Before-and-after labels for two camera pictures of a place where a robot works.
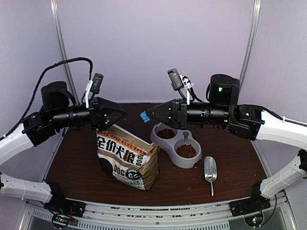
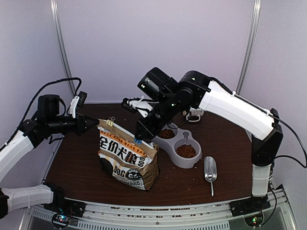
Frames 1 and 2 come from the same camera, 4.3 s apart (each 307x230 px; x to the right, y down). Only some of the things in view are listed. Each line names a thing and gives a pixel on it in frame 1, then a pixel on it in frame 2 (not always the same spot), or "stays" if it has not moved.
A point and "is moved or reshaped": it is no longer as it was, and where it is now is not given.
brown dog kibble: [186, 151] stays
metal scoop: [210, 170] stays
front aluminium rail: [100, 215] stays
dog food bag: [129, 159] stays
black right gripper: [178, 123] to [150, 132]
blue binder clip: [146, 118] is moved or reshaped
